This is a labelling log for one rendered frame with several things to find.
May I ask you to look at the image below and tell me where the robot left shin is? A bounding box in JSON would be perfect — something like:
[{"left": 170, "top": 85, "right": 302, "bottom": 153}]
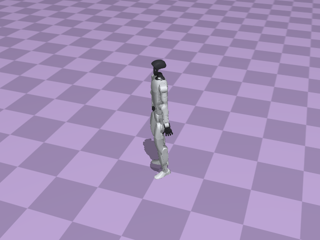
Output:
[{"left": 157, "top": 147, "right": 169, "bottom": 173}]

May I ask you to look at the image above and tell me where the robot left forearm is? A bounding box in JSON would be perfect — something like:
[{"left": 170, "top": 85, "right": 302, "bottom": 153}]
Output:
[{"left": 161, "top": 105, "right": 170, "bottom": 128}]

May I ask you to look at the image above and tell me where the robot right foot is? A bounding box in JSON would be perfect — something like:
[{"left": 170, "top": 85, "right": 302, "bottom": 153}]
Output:
[{"left": 151, "top": 159, "right": 169, "bottom": 166}]

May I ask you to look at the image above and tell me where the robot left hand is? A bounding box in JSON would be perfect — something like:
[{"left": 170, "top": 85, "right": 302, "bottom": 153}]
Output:
[{"left": 162, "top": 123, "right": 173, "bottom": 136}]

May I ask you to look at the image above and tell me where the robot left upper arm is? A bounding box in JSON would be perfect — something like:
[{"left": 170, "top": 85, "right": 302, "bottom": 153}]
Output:
[{"left": 158, "top": 83, "right": 168, "bottom": 111}]

